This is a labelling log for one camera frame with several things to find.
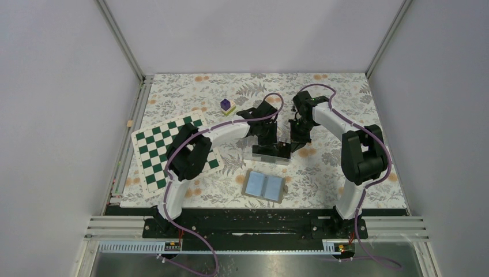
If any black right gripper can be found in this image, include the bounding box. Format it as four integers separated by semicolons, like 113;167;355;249
288;118;316;154

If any grey card holder wallet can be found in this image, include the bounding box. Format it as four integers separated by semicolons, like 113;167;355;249
242;169;287;204

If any clear acrylic card tray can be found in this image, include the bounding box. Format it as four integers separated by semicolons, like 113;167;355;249
242;134;291;165

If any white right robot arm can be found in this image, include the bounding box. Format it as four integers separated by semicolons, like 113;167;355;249
289;91;391;238

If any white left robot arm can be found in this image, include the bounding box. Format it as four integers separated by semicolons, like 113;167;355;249
155;100;282;237

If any floral table cloth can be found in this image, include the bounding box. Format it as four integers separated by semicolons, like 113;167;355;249
141;73;380;208

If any purple yellow cube stack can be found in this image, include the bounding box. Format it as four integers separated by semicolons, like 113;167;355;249
220;99;236;116

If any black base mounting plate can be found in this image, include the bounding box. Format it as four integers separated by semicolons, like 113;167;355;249
142;208;368;250

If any green white chessboard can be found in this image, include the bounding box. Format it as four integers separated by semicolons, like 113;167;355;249
131;110;207;198

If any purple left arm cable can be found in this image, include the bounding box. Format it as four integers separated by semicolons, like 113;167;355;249
156;92;285;277

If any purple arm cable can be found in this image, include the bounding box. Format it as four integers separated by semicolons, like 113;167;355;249
292;83;404;271
156;92;285;277

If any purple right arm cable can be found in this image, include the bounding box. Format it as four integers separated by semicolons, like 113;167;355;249
292;83;404;271

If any grey slotted cable duct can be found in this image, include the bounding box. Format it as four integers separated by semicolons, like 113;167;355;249
99;239;353;255

